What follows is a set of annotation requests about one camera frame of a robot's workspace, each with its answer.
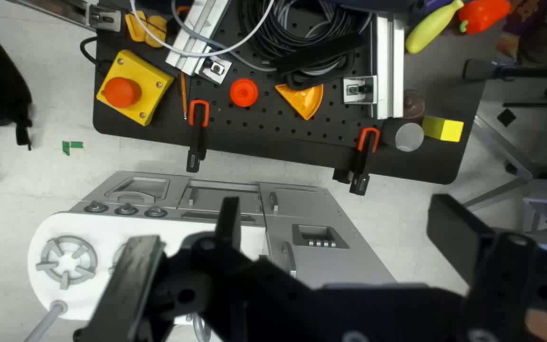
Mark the brown disc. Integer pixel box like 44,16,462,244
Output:
403,88,428,121

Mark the yellow plastic piece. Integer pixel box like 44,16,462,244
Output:
124,9,170,48

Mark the orange pencil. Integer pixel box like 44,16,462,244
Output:
179,73,191,121

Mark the black cable bundle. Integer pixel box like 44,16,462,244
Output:
242,0,375,81

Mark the orange wedge block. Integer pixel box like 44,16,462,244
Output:
274,81,327,121

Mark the aluminium extrusion rail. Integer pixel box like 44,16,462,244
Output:
166,0,232,77
373,14,407,121

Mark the yellow emergency stop box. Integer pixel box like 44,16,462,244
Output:
96,47,177,126

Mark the yellow toy squash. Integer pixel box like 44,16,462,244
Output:
405,0,468,54

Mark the square metal corner bracket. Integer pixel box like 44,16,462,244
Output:
343,73,379,105

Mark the red toy pepper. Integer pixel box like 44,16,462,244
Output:
457,0,515,35

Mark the white rod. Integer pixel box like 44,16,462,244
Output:
25,297,71,342

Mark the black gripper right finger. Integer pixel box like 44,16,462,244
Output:
426,191,538,342

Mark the white cable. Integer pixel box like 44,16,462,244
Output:
128,0,278,62

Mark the grey disc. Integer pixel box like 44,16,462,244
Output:
394,121,428,153

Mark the black tripod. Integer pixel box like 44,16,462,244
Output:
462,56,547,210

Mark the black pegboard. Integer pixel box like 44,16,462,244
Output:
92,0,489,185

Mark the yellow block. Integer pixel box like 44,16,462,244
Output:
420,113,466,143

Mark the white toy kitchen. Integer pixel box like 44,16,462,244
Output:
27,168,398,324

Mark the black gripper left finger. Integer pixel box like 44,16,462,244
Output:
73,195,246,342

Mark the orange plastic cylinder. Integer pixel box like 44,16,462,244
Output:
229,75,263,109

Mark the green floor tape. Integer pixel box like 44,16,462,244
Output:
61,138,86,157

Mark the black clamp orange handle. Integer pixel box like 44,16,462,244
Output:
185,98,213,174
333,124,384,197

